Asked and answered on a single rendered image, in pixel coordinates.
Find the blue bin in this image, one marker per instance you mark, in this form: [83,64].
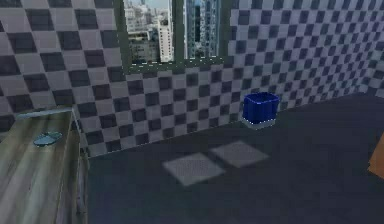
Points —
[260,108]

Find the green framed window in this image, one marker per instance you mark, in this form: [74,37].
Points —
[178,33]

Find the grey wooden table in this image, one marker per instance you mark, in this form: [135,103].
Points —
[30,173]

